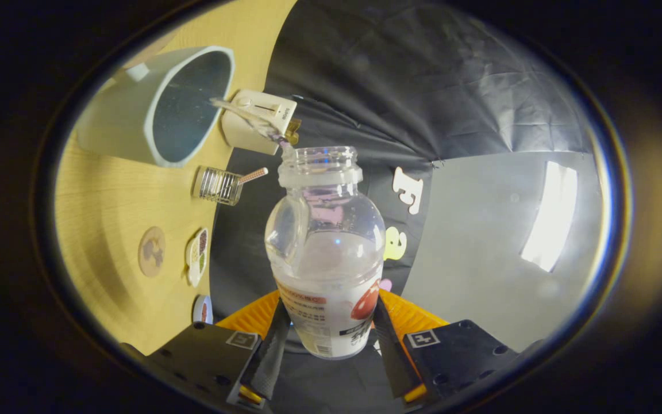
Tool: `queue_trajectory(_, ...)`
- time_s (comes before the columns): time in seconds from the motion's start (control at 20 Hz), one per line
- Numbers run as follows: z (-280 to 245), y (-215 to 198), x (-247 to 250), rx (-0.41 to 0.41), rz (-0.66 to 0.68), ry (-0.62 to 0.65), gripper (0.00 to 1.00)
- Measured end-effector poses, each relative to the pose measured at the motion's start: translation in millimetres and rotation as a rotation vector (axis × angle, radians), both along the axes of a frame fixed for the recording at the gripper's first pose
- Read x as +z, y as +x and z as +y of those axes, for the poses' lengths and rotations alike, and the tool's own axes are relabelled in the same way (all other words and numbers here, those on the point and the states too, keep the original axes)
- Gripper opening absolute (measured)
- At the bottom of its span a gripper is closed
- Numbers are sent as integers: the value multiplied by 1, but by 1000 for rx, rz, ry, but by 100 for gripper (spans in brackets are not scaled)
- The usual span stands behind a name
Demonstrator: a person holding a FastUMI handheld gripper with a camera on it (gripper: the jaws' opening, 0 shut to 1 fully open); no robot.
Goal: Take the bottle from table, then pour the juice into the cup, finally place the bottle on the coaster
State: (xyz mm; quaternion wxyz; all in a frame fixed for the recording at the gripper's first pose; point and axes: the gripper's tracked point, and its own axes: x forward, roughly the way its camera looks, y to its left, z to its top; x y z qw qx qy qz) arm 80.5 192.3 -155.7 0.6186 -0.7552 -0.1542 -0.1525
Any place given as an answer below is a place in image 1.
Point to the brown toast slice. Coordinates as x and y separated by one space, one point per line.
293 132

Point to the clear plastic juice bottle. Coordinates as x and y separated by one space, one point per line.
331 270

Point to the round wooden coaster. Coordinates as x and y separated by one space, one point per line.
151 251

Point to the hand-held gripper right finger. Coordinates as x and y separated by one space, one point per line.
391 356

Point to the white divided bean dish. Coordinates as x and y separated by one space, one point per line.
197 259

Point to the ceiling light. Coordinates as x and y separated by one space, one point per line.
549 218

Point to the wooden table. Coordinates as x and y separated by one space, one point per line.
107 201

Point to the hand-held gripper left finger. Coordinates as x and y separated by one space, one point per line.
270 356

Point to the pale green cup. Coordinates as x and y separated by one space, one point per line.
124 121

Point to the light blue plate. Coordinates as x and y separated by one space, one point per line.
202 310

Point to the white toaster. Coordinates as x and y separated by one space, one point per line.
239 135

